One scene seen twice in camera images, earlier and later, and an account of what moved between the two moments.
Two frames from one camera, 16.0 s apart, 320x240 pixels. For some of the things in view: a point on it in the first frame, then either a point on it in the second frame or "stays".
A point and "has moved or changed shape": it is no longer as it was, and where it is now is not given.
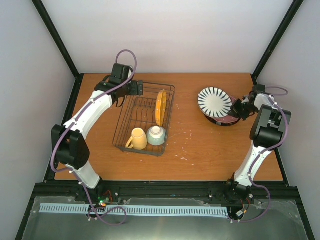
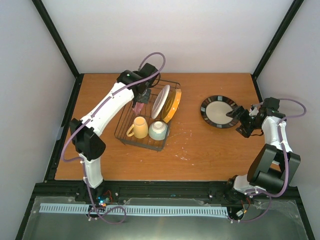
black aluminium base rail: [71, 192] stays
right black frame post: [293, 11] stays
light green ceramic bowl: [156, 135] has moved or changed shape
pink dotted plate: [227, 119] -> [138, 107]
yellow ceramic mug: [138, 140] -> [140, 129]
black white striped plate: [214, 102] -> [160, 102]
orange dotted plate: [161, 107] -> [171, 105]
